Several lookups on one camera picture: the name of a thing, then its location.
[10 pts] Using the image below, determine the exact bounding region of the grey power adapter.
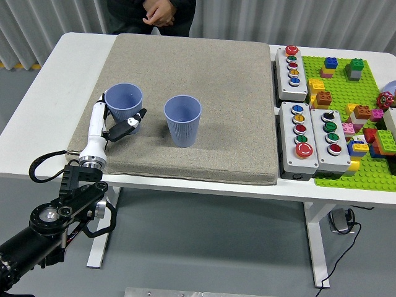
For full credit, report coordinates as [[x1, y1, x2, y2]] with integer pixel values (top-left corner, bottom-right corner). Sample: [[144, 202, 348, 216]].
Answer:
[[328, 207, 356, 235]]

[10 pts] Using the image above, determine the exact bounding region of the blue yellow pink brick stack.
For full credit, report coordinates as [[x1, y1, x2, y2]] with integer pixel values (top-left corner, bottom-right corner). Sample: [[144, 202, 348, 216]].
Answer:
[[319, 56, 339, 79]]

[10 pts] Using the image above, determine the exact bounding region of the red toy brick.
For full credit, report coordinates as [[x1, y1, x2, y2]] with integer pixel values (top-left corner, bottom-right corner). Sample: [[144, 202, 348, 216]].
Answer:
[[362, 127, 379, 145]]

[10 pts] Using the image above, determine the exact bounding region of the lavender plate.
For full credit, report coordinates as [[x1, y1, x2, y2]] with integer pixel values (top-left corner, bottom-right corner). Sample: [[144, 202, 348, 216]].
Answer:
[[382, 79, 396, 97]]

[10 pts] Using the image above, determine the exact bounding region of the grey four-control switch box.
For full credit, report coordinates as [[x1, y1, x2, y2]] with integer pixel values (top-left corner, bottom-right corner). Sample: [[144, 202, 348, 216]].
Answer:
[[309, 108, 352, 180]]

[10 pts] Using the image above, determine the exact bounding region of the yellow round toy brick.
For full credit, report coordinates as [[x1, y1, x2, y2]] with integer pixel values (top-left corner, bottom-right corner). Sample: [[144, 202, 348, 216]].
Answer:
[[342, 158, 361, 178]]

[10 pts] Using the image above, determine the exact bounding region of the green grey brick stack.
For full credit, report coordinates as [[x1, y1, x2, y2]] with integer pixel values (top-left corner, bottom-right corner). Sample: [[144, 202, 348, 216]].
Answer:
[[345, 58, 365, 82]]

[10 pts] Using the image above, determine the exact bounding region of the grey-brown fabric mat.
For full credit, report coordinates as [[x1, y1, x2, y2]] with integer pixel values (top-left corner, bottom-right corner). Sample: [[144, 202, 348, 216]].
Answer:
[[66, 33, 280, 186]]

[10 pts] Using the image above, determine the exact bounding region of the yellow black floor tape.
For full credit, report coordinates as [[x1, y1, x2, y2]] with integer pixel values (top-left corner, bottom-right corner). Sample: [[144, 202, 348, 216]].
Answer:
[[0, 61, 43, 71]]

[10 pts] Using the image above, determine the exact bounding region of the blue yellow toy brick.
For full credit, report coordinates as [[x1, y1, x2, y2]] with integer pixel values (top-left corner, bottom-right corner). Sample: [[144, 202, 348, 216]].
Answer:
[[346, 139, 371, 158]]

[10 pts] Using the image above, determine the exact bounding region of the white table leg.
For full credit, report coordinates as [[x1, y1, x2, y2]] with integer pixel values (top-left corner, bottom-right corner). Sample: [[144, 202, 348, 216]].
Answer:
[[86, 185, 121, 269], [303, 200, 334, 288]]

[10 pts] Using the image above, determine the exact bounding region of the orange toy brick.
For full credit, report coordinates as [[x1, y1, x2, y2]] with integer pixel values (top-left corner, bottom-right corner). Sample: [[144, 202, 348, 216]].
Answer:
[[315, 90, 334, 109], [353, 105, 372, 121]]

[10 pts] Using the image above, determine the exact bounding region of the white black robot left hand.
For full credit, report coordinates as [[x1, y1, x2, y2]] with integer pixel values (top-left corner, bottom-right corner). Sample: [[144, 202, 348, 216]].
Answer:
[[79, 92, 147, 159]]

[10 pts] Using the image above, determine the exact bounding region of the person's hand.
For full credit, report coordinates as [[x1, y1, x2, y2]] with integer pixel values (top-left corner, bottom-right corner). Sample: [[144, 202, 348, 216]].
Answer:
[[142, 0, 176, 27]]

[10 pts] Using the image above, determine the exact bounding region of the red valve handwheel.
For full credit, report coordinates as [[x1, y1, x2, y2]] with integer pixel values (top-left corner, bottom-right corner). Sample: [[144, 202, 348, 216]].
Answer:
[[376, 92, 395, 110]]

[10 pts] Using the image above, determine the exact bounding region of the grey box with large red button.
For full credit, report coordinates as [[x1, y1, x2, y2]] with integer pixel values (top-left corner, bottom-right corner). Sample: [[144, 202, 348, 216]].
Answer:
[[278, 101, 320, 181]]

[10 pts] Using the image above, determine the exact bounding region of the green studded baseplate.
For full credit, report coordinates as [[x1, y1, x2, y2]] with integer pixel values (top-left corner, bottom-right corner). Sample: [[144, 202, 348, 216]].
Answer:
[[301, 54, 396, 190]]

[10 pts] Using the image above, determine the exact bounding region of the grey five-button control box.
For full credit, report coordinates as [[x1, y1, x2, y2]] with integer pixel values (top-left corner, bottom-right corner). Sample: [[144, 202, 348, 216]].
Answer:
[[274, 45, 309, 102]]

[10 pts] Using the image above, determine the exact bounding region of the black power cable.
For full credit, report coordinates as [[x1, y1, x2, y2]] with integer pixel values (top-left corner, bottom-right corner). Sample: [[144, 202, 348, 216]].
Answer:
[[317, 209, 363, 290]]

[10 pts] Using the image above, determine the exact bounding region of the white toy brick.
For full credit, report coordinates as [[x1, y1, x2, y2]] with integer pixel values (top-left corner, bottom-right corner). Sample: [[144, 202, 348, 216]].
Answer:
[[348, 113, 369, 127]]

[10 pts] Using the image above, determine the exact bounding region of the white block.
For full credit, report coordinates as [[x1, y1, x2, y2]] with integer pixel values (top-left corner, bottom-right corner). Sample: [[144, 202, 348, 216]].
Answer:
[[382, 107, 396, 140]]

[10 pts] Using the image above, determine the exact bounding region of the grey-white curtain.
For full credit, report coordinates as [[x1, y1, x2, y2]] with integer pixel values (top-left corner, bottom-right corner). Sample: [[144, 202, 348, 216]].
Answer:
[[0, 0, 396, 71]]

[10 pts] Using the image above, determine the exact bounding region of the blue ribbed plastic cup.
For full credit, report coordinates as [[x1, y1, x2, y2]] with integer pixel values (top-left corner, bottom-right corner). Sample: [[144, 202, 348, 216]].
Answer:
[[103, 82, 144, 136], [163, 95, 203, 149]]

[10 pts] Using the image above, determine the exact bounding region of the large green toy brick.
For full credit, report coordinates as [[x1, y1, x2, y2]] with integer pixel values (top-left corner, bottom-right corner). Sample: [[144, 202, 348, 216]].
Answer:
[[374, 129, 396, 155]]

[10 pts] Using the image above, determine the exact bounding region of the person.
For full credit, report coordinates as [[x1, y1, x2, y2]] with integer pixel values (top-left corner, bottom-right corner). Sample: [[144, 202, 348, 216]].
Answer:
[[106, 0, 197, 37]]

